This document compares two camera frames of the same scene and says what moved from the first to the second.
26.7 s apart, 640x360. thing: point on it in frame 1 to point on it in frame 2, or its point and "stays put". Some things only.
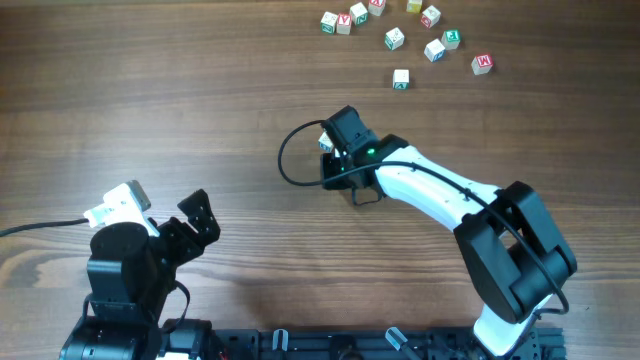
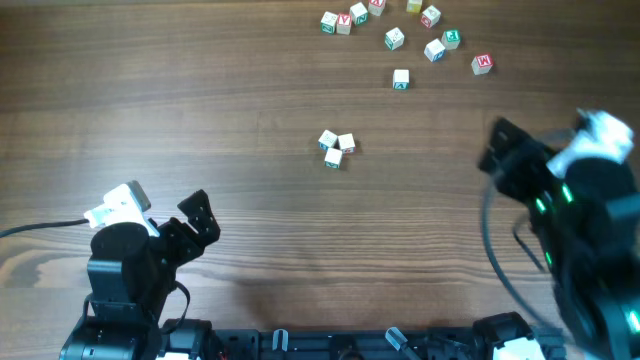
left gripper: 182,236 stays put
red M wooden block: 482,64 stays put
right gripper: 329,177 to 521,172
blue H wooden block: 326,144 stays put
